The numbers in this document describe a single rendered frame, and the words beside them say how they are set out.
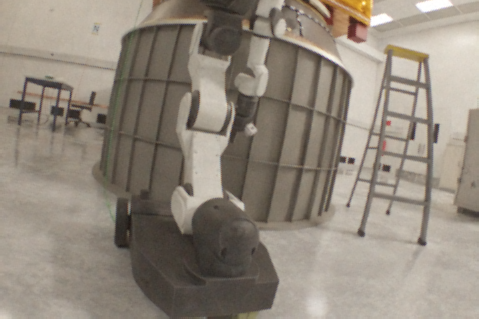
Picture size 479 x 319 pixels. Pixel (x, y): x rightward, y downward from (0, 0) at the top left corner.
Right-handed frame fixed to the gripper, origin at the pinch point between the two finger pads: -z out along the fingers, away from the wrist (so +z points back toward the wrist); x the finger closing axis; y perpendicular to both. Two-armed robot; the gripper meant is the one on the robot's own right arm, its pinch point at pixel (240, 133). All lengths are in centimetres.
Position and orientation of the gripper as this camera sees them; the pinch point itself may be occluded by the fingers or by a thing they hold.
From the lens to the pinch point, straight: 122.4
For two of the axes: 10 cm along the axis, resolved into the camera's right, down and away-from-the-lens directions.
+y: -7.7, -4.3, 4.6
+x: 6.1, -2.9, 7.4
